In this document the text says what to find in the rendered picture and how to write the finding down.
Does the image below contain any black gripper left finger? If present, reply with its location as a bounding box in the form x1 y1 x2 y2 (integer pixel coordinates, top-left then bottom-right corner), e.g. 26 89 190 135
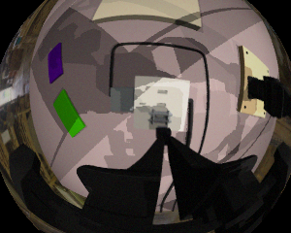
76 136 165 217

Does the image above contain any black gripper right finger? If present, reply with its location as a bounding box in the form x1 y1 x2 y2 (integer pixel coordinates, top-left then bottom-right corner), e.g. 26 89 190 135
168 136 258 220

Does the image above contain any purple flat rectangular block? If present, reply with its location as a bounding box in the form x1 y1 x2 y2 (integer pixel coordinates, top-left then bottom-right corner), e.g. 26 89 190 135
48 43 63 84

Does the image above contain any black cable with grey plug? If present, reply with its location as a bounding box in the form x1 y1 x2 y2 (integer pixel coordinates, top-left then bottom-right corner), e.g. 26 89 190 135
108 42 210 154

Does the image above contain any white flat rectangular slab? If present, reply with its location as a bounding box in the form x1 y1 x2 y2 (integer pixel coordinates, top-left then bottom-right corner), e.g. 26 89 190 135
92 0 201 31

